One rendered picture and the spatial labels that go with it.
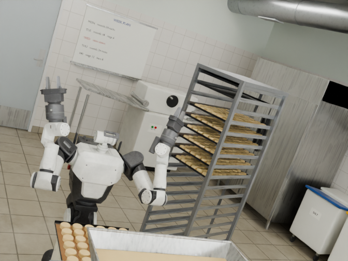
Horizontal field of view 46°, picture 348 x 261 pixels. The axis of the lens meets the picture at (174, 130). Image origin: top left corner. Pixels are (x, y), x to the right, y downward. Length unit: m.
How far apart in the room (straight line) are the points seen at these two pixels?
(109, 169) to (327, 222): 3.42
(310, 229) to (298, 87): 1.76
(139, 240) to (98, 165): 0.91
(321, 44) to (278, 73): 1.10
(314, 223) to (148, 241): 4.02
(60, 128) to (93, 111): 4.36
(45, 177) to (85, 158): 0.30
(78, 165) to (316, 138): 3.68
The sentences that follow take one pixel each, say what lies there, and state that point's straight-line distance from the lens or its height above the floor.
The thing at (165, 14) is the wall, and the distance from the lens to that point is 6.47.
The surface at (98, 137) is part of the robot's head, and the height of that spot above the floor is 1.32.
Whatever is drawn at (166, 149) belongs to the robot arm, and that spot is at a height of 1.38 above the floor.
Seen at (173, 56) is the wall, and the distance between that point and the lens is 6.63.
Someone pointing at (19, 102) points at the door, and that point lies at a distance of 6.18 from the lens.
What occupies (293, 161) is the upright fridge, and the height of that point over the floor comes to 0.98.
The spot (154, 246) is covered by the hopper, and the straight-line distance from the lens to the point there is 1.44.
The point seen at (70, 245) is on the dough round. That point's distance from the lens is 2.01.
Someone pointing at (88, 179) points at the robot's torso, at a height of 1.10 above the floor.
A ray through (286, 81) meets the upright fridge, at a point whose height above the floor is 1.86.
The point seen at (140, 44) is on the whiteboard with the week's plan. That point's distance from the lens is 6.36.
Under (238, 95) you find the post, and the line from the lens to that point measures 2.95.
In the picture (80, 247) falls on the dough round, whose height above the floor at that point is 0.92.
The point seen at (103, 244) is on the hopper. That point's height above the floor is 1.28.
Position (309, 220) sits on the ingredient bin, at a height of 0.41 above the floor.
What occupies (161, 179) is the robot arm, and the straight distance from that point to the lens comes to 2.22.
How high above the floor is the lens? 1.96
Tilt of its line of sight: 12 degrees down
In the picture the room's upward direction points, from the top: 19 degrees clockwise
